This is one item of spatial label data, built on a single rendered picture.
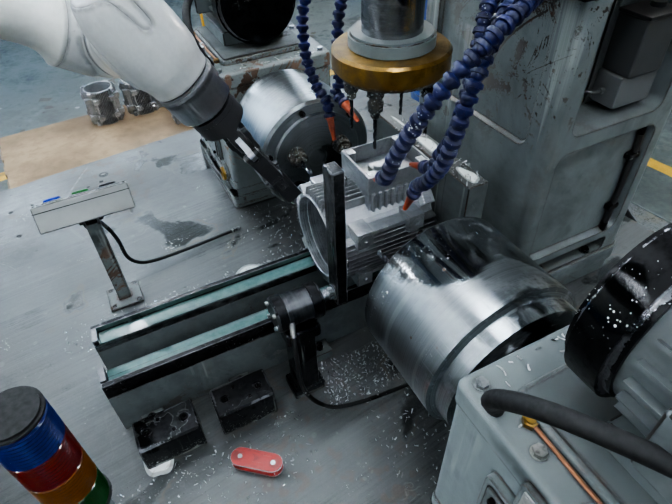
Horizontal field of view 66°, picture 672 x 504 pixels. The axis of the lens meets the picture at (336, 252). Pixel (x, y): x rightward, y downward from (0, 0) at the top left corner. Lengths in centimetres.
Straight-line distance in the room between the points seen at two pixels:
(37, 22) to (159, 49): 19
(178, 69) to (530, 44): 51
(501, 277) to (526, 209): 30
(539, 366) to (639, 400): 15
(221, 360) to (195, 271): 34
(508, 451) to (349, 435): 44
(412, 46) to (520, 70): 21
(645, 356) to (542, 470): 15
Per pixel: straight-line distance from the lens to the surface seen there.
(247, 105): 116
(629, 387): 47
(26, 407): 56
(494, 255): 71
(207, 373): 97
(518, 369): 60
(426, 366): 67
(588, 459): 55
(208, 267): 124
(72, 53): 84
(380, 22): 78
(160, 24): 72
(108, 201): 106
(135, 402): 97
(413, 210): 91
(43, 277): 137
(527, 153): 92
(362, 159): 96
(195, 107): 76
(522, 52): 90
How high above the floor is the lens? 163
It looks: 42 degrees down
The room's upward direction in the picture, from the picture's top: 2 degrees counter-clockwise
